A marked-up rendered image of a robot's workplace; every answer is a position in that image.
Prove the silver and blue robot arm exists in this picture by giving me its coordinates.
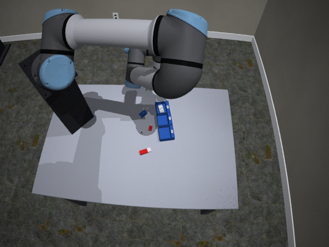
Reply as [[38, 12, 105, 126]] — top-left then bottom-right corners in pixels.
[[31, 9, 208, 99]]

